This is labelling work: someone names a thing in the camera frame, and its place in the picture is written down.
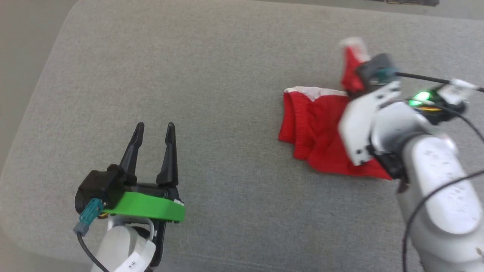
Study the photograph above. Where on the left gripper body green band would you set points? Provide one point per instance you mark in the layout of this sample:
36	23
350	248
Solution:
151	207

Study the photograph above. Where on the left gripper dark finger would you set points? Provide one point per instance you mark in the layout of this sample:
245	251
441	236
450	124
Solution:
132	155
169	158

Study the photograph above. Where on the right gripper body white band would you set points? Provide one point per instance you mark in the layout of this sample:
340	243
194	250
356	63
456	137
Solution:
361	121

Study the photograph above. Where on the red and white garment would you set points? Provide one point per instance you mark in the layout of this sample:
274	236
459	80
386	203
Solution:
317	128

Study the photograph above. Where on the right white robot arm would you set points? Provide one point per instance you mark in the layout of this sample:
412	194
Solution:
438	177

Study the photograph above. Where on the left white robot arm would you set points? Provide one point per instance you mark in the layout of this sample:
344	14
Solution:
123	249

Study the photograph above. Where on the grey fabric sofa cushion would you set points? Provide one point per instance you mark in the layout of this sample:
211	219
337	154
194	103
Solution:
211	94

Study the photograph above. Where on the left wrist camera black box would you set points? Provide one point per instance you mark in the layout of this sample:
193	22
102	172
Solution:
102	185

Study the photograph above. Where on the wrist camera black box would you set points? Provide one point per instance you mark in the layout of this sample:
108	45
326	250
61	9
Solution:
374	71
102	185

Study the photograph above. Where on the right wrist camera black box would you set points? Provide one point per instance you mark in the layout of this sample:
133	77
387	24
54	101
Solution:
374	71

